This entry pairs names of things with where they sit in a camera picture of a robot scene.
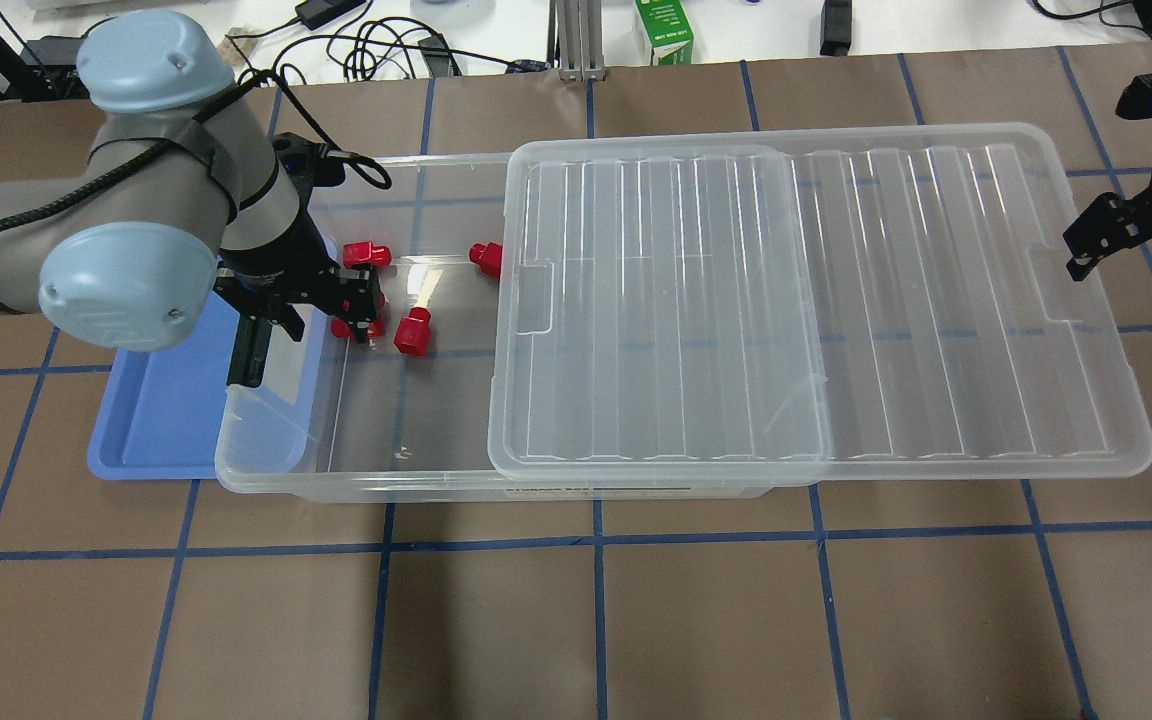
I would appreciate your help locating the blue plastic tray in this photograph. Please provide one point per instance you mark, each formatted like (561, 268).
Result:
(170, 414)

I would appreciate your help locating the green white carton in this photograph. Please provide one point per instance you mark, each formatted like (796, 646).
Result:
(665, 31)

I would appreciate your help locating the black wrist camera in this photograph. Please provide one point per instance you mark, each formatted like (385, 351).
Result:
(309, 164)

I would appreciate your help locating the black power adapter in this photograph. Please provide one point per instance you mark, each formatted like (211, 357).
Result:
(315, 14)

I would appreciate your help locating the clear plastic box lid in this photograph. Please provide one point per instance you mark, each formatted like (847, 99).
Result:
(954, 342)

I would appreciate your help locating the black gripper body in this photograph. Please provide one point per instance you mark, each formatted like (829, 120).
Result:
(279, 272)

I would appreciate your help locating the red block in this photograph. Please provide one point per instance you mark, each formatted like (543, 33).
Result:
(365, 253)
(357, 331)
(488, 258)
(414, 334)

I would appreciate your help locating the clear plastic storage box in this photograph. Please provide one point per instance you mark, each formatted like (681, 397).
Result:
(386, 400)

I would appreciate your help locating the aluminium frame post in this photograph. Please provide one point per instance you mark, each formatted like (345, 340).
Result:
(575, 40)

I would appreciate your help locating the red block by lid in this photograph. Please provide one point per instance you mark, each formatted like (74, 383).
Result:
(488, 258)

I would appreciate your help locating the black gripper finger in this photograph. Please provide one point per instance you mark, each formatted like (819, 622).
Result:
(250, 351)
(291, 322)

